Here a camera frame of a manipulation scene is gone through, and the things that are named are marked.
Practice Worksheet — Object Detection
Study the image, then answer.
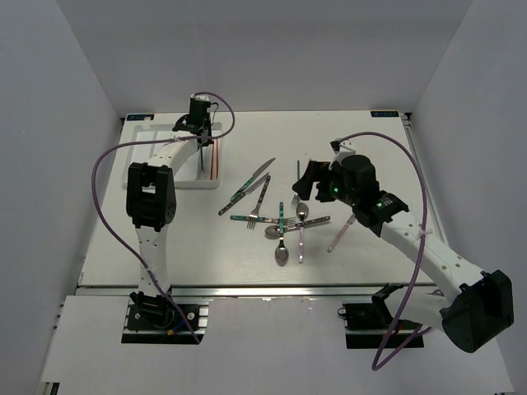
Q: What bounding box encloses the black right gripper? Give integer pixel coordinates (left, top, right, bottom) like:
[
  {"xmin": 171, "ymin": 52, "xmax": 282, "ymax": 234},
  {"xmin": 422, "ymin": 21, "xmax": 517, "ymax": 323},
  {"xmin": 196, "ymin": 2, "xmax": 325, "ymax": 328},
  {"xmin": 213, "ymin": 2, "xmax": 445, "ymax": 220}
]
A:
[{"xmin": 291, "ymin": 161, "xmax": 358, "ymax": 207}]

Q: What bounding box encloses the orange chopstick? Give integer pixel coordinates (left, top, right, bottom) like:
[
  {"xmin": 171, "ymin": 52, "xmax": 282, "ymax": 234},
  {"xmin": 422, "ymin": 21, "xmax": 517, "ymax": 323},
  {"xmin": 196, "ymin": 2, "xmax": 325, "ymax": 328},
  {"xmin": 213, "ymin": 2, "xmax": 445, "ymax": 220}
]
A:
[
  {"xmin": 214, "ymin": 140, "xmax": 220, "ymax": 179},
  {"xmin": 209, "ymin": 142, "xmax": 216, "ymax": 181}
]

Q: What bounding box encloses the green handled fork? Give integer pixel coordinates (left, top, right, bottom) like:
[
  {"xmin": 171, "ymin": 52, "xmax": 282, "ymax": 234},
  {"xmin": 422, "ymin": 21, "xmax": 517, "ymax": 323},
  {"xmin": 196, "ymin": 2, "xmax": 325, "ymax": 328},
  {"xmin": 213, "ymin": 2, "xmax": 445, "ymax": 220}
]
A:
[{"xmin": 230, "ymin": 215, "xmax": 296, "ymax": 225}]

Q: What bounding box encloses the green handled table knife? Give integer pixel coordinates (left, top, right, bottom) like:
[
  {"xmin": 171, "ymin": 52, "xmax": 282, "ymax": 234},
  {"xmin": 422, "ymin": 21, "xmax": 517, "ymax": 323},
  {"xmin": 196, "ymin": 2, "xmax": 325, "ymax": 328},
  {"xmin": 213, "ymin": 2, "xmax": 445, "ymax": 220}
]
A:
[{"xmin": 218, "ymin": 157, "xmax": 276, "ymax": 216}]

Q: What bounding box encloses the pink handled knife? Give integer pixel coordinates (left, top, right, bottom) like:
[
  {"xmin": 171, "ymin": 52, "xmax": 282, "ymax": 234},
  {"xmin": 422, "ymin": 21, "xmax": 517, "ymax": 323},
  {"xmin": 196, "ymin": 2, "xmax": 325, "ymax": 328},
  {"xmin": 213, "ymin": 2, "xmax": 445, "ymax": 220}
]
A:
[{"xmin": 327, "ymin": 214, "xmax": 356, "ymax": 253}]

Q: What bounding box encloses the grey handled fork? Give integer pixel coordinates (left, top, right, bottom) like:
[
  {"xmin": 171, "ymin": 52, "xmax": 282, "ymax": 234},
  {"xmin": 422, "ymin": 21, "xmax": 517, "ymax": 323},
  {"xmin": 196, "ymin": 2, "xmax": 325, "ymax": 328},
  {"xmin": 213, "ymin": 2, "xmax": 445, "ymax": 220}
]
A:
[{"xmin": 247, "ymin": 174, "xmax": 271, "ymax": 230}]

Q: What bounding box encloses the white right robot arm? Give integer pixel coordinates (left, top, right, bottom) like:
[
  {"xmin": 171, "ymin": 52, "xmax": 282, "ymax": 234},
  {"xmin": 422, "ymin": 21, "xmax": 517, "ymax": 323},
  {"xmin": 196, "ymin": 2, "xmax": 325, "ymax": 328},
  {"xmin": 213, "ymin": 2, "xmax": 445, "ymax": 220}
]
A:
[{"xmin": 292, "ymin": 154, "xmax": 514, "ymax": 353}]

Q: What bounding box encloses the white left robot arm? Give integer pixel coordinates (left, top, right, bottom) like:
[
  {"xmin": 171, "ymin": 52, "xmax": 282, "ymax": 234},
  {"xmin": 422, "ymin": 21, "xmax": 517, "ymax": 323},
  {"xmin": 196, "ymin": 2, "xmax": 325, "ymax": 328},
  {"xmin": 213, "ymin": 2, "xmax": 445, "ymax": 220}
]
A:
[{"xmin": 126, "ymin": 94, "xmax": 212, "ymax": 328}]

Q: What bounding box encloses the white divided utensil tray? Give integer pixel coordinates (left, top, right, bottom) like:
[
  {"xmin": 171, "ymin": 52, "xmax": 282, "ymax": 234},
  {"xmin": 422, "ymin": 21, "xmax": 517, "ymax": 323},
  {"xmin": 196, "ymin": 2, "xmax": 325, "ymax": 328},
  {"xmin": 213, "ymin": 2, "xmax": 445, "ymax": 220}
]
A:
[{"xmin": 122, "ymin": 123, "xmax": 223, "ymax": 189}]

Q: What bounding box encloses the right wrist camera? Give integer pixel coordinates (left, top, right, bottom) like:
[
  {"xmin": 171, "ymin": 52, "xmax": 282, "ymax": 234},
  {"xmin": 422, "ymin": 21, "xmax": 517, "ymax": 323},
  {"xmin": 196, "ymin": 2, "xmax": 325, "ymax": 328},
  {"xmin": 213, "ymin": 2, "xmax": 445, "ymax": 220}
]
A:
[{"xmin": 330, "ymin": 139, "xmax": 356, "ymax": 164}]

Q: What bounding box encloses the pink handled spoon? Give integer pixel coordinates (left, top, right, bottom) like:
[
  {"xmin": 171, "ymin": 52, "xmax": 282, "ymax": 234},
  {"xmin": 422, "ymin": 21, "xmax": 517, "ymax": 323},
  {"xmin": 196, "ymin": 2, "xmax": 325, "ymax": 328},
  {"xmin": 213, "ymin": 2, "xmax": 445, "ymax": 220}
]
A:
[{"xmin": 296, "ymin": 202, "xmax": 309, "ymax": 263}]

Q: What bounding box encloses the dark handled spoon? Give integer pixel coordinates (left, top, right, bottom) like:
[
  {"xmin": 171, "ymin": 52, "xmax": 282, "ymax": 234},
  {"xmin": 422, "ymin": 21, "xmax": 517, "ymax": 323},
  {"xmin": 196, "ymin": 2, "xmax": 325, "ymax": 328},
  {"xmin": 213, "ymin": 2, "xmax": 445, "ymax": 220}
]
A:
[{"xmin": 264, "ymin": 216, "xmax": 331, "ymax": 239}]

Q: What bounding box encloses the green handled spoon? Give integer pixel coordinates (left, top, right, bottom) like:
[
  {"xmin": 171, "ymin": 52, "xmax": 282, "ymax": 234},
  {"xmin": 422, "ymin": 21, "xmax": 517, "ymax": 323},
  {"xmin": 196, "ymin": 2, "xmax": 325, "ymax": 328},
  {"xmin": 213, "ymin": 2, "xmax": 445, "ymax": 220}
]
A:
[{"xmin": 274, "ymin": 202, "xmax": 289, "ymax": 267}]

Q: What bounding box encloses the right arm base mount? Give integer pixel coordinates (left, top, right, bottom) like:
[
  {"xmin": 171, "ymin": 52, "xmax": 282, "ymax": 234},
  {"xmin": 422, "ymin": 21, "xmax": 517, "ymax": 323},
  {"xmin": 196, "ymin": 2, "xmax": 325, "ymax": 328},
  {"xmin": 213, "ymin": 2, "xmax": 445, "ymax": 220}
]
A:
[{"xmin": 337, "ymin": 284, "xmax": 424, "ymax": 350}]

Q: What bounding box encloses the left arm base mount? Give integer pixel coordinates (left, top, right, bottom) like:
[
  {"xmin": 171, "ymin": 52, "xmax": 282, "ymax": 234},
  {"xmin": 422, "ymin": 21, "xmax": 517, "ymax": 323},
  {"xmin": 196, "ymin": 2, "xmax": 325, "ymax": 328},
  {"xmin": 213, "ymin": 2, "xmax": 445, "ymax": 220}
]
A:
[{"xmin": 121, "ymin": 292, "xmax": 204, "ymax": 346}]

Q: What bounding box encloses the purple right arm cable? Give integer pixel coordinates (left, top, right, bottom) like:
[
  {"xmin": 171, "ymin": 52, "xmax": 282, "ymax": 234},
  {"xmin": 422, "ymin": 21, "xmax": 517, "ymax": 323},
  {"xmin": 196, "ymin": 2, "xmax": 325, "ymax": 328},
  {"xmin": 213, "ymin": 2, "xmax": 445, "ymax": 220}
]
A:
[{"xmin": 339, "ymin": 131, "xmax": 430, "ymax": 371}]

